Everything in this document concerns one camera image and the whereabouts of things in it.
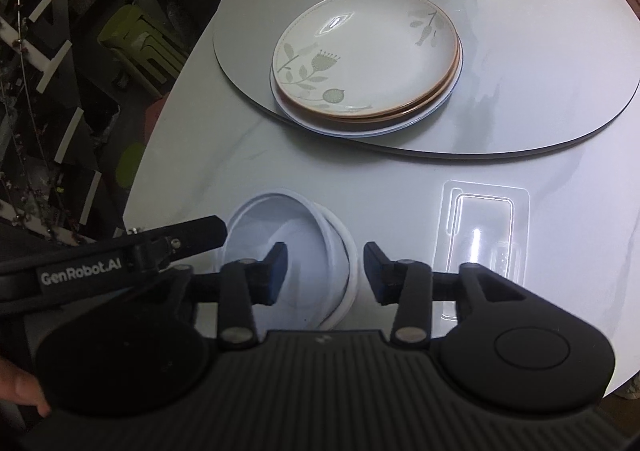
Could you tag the green plastic stool stack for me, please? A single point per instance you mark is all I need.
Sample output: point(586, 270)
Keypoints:
point(135, 31)

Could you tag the dark storage shelf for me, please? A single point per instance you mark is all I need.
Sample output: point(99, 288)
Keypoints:
point(50, 81)

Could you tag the person's left hand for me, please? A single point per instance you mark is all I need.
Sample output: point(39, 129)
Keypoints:
point(20, 388)

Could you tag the stacked white floral plates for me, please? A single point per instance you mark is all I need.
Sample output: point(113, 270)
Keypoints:
point(350, 131)

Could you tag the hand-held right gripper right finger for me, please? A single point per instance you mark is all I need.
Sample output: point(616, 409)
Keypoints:
point(375, 276)

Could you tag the small floral plate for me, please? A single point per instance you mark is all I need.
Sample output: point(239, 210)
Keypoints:
point(360, 56)

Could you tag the white bowl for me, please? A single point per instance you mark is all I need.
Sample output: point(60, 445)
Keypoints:
point(310, 251)
point(354, 276)

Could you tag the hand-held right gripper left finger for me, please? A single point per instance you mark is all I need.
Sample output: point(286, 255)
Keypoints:
point(275, 276)

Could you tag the round grey turntable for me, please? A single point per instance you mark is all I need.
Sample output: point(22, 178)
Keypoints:
point(525, 81)

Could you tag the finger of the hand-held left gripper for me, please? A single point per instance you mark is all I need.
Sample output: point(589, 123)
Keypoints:
point(200, 231)

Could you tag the large floral plate brown rim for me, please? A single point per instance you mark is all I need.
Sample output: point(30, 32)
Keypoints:
point(390, 119)

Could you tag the clear plastic tray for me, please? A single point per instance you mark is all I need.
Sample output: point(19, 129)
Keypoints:
point(480, 231)

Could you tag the round green stool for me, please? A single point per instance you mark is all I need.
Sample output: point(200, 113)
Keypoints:
point(132, 163)

